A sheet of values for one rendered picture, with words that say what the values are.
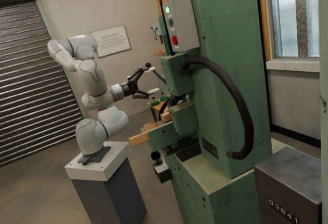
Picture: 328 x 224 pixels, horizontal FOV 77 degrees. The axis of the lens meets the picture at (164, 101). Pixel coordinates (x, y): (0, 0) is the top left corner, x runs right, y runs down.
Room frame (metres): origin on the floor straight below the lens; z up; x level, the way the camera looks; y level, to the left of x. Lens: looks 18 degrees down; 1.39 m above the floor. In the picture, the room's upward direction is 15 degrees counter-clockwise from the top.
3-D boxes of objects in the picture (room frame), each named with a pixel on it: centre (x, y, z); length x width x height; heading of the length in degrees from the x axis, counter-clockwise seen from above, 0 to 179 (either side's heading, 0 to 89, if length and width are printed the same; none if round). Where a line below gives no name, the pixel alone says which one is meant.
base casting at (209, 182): (0.95, -0.20, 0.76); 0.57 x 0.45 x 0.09; 16
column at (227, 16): (0.79, -0.25, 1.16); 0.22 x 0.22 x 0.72; 16
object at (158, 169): (1.13, 0.13, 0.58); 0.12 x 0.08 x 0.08; 16
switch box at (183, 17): (0.72, -0.12, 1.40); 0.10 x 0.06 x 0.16; 16
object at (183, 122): (0.84, -0.06, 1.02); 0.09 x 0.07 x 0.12; 106
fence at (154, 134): (1.03, -0.17, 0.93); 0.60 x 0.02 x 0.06; 106
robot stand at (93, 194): (1.36, 0.59, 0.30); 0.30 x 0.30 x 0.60; 65
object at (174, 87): (0.82, -0.08, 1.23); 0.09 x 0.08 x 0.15; 16
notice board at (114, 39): (3.99, 0.64, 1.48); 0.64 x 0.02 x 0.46; 110
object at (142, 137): (1.03, -0.04, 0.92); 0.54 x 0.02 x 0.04; 106
